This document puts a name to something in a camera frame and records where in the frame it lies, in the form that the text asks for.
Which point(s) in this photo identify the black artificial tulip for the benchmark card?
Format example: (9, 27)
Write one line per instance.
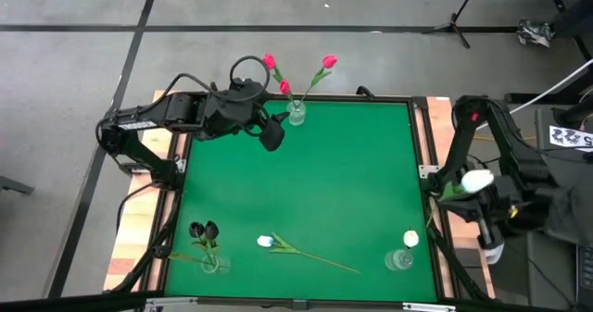
(196, 229)
(211, 230)

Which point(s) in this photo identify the grey stand foot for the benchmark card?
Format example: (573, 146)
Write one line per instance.
(14, 184)

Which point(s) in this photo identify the person's leg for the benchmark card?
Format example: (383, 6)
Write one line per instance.
(574, 16)

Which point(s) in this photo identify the white printed marker tag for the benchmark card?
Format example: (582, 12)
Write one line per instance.
(572, 137)

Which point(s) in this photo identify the black clamp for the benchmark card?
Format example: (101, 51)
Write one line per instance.
(366, 91)

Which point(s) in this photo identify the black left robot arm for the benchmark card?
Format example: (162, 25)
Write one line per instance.
(180, 110)

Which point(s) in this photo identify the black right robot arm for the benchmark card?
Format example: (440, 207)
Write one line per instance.
(463, 131)

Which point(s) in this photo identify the green table mat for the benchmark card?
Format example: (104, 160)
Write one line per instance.
(324, 187)

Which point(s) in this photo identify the black tripod stand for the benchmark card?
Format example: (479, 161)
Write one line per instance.
(451, 23)

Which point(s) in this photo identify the silver metal bracket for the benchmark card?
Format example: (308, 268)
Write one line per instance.
(180, 165)
(428, 169)

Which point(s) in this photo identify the clear glass vase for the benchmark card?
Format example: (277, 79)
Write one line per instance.
(296, 114)
(214, 264)
(399, 258)

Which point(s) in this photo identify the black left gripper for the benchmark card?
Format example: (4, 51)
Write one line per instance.
(236, 106)

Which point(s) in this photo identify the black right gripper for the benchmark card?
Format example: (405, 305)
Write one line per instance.
(507, 196)

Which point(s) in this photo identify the person's shoe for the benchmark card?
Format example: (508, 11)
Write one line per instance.
(535, 32)

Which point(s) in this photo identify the red artificial tulip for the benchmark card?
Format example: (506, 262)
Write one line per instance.
(269, 61)
(284, 87)
(329, 61)

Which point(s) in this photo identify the wooden table side board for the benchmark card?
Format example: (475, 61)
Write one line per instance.
(134, 219)
(442, 131)

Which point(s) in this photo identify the white blue-tipped artificial tulip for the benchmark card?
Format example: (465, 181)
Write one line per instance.
(265, 241)
(477, 180)
(411, 238)

